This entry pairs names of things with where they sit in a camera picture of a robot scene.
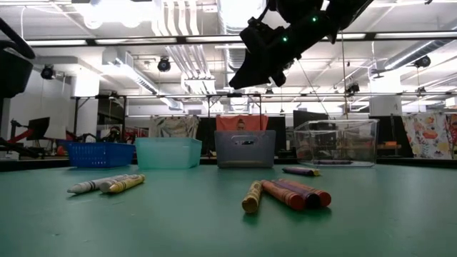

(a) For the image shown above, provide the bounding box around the grey plastic bin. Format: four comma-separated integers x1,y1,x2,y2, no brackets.
214,128,278,169

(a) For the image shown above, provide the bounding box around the purple crayon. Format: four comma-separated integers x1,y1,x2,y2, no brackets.
273,178,321,210
313,159,353,166
281,166,317,177

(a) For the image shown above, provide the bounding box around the black table frame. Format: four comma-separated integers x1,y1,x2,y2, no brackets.
0,156,457,172

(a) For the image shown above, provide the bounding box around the white LED light strip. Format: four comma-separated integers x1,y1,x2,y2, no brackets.
185,34,244,43
374,31,457,39
335,33,367,41
94,36,179,45
26,39,89,46

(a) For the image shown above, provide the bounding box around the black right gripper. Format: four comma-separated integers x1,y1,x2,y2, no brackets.
228,10,335,91

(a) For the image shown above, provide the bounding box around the red flower print fabric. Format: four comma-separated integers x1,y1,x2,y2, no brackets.
448,113,457,158

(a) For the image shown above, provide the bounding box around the silver ventilation duct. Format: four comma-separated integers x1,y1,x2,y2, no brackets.
216,0,268,72

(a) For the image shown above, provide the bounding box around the leaf print fabric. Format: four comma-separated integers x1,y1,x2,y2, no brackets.
149,114,201,139

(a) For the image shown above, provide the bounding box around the black monitor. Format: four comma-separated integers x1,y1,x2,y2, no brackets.
292,109,329,131
26,116,51,141

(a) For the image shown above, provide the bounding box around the black left camera cable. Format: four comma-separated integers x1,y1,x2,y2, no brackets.
0,16,37,61

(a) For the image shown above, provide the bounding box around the black metal rack frame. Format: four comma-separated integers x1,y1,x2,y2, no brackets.
70,93,128,144

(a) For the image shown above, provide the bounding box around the orange fabric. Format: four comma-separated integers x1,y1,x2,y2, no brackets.
215,114,270,131

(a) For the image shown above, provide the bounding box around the white crayon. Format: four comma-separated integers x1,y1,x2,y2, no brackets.
99,173,139,194
66,173,129,195

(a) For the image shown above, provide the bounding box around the blue plastic basket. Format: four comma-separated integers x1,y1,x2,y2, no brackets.
66,141,137,169

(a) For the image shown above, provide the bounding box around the white board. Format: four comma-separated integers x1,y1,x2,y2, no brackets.
44,124,68,141

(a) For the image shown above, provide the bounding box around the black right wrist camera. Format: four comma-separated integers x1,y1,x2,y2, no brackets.
238,16,287,55

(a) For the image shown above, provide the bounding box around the teal plastic bin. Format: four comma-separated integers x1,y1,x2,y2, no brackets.
134,136,204,170

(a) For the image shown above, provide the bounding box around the clear plastic bin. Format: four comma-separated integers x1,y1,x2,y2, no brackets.
293,118,382,168

